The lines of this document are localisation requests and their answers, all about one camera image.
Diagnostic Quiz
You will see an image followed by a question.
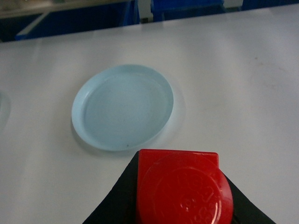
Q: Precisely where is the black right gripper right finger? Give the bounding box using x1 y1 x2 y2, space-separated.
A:
225 176 275 224

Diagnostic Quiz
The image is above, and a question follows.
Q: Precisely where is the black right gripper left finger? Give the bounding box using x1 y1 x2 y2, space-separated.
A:
84 152 139 224

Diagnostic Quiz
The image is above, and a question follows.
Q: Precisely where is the red one-stud toy block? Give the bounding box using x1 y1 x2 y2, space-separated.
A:
136 149 233 224

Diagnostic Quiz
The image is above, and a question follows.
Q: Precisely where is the light blue plate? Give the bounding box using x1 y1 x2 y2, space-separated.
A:
71 64 174 152

